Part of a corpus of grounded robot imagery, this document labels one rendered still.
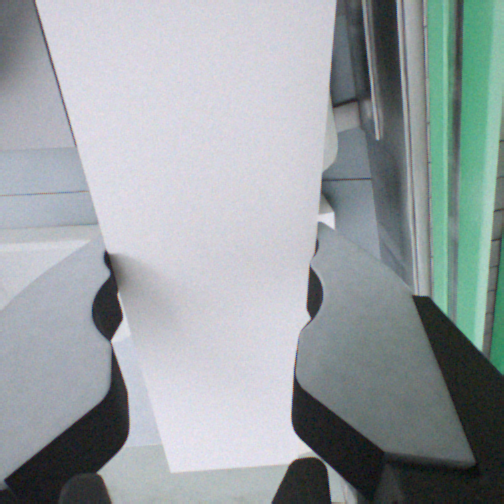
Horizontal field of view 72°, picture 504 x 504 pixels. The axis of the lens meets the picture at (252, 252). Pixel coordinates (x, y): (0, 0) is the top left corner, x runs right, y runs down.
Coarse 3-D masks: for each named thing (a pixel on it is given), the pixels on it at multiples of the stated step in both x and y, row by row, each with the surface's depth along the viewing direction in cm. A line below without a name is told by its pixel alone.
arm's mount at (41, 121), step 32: (0, 0) 34; (32, 0) 34; (0, 32) 35; (32, 32) 36; (0, 64) 37; (32, 64) 37; (0, 96) 38; (32, 96) 39; (0, 128) 40; (32, 128) 41; (64, 128) 41
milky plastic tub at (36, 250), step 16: (0, 240) 45; (16, 240) 42; (32, 240) 42; (48, 240) 42; (64, 240) 42; (80, 240) 42; (0, 256) 50; (16, 256) 51; (32, 256) 51; (48, 256) 51; (64, 256) 51; (0, 272) 52; (16, 272) 52; (32, 272) 52; (0, 288) 53; (16, 288) 53; (0, 304) 53; (128, 336) 51
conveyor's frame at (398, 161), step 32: (384, 0) 29; (416, 0) 27; (384, 32) 30; (416, 32) 28; (384, 64) 32; (416, 64) 29; (384, 96) 34; (416, 96) 30; (384, 128) 37; (416, 128) 32; (384, 160) 40; (416, 160) 33; (384, 192) 43; (416, 192) 35; (384, 224) 47; (416, 224) 37; (384, 256) 52; (416, 256) 40; (416, 288) 42
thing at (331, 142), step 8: (328, 96) 33; (328, 104) 34; (328, 112) 34; (328, 120) 34; (328, 128) 35; (328, 136) 35; (336, 136) 35; (328, 144) 36; (336, 144) 36; (328, 152) 36; (336, 152) 36; (328, 160) 37
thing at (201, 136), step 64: (64, 0) 7; (128, 0) 7; (192, 0) 7; (256, 0) 7; (320, 0) 7; (64, 64) 8; (128, 64) 8; (192, 64) 8; (256, 64) 8; (320, 64) 8; (128, 128) 8; (192, 128) 8; (256, 128) 9; (320, 128) 9; (128, 192) 9; (192, 192) 9; (256, 192) 9; (128, 256) 10; (192, 256) 10; (256, 256) 10; (128, 320) 11; (192, 320) 12; (256, 320) 12; (192, 384) 13; (256, 384) 14; (192, 448) 16; (256, 448) 16
